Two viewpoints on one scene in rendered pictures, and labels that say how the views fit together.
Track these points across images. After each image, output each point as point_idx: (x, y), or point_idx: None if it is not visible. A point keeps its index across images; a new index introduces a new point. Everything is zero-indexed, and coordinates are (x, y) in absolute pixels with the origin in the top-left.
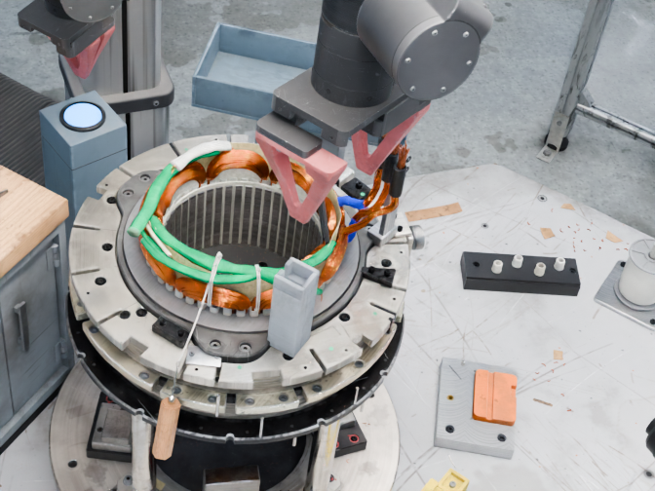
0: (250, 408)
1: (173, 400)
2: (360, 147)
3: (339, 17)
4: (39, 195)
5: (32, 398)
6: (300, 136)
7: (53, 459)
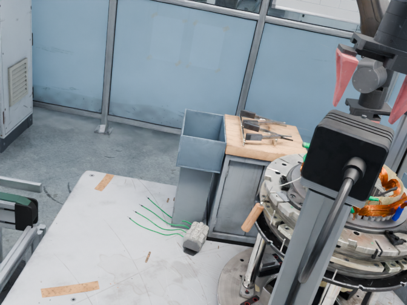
0: (283, 229)
1: (260, 204)
2: (394, 108)
3: None
4: (303, 152)
5: (255, 238)
6: (349, 49)
7: (238, 253)
